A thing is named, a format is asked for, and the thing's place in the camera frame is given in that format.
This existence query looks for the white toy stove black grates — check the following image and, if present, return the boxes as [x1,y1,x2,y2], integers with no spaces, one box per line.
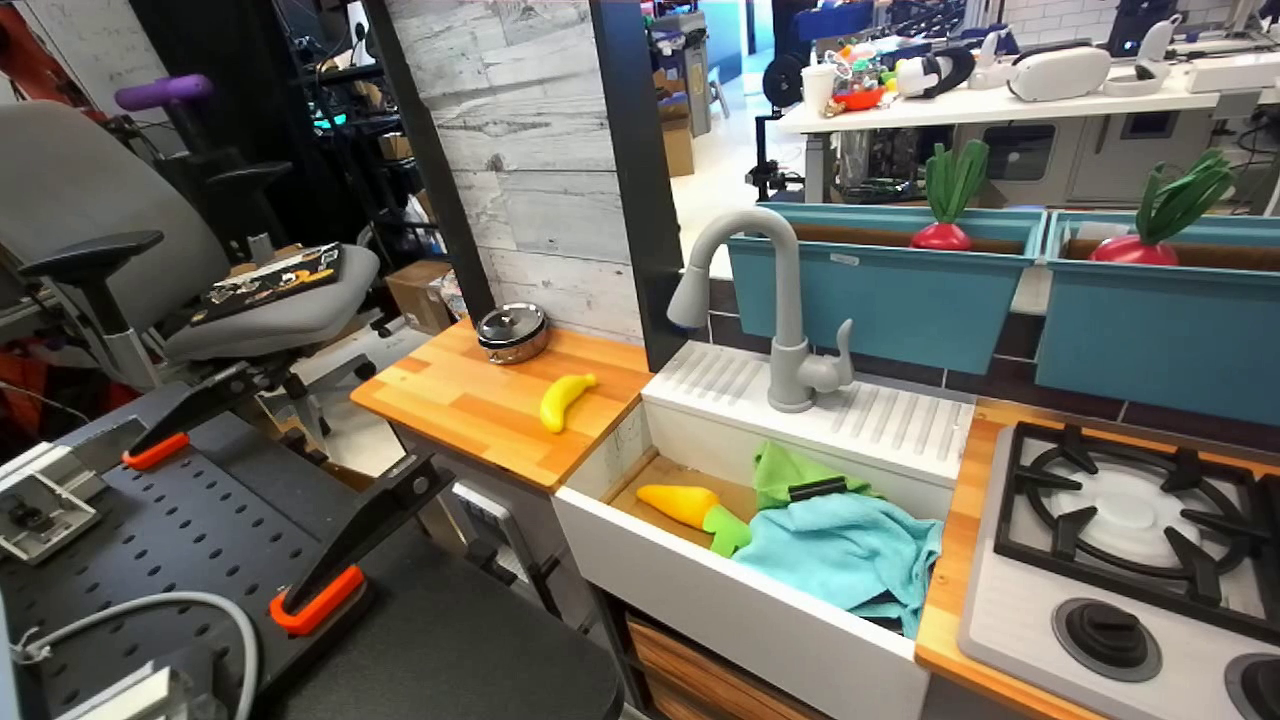
[954,416,1280,720]

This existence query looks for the black clamp orange handle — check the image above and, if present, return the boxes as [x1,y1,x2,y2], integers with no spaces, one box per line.
[265,450,454,640]
[116,358,275,475]

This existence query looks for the grey cable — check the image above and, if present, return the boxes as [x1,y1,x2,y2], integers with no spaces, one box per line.
[12,586,265,720]

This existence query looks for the yellow toy banana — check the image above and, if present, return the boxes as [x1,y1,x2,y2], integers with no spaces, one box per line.
[536,371,604,434]

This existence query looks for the green cloth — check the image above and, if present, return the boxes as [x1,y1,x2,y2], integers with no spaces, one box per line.
[698,440,873,559]

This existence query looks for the black metal frame post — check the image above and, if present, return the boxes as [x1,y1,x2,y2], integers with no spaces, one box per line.
[589,0,691,377]
[357,0,497,323]

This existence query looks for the brown cardboard box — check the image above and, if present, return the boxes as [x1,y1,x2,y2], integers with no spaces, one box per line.
[378,255,465,334]

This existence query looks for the yellow toy vegetable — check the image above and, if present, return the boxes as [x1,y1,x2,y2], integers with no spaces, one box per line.
[633,479,725,534]

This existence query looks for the white toy sink basin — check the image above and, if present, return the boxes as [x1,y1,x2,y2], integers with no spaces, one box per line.
[550,334,981,720]

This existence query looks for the teal planter box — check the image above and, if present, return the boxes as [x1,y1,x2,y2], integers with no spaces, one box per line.
[1030,207,1280,431]
[729,194,1052,378]

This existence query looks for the small dark metal pot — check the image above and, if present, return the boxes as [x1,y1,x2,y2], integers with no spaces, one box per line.
[475,317,554,368]

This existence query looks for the grey stone pattern back panel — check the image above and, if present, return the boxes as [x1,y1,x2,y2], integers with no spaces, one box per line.
[384,0,647,348]

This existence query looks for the grey office chair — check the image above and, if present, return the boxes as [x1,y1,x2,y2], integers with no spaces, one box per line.
[0,98,384,396]

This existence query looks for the teal cloth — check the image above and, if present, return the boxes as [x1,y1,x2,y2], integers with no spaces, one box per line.
[732,492,943,640]

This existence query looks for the purple cylinder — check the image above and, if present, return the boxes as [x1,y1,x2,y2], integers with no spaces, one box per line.
[113,73,216,116]

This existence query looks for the white background table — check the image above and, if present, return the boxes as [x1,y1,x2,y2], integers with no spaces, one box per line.
[777,74,1280,207]

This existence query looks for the tools pile on chair seat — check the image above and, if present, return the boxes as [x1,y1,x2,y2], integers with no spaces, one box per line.
[185,240,348,326]

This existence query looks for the grey toy faucet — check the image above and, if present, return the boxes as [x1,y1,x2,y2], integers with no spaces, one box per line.
[662,203,858,416]

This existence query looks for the red toy radish green leaves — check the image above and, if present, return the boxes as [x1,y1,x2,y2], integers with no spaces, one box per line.
[908,137,996,255]
[1089,151,1239,266]

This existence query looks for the white rounded device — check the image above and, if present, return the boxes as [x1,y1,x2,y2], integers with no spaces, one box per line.
[1008,39,1114,109]

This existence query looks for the small grey flat device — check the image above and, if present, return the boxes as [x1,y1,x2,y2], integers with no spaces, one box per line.
[0,466,100,564]

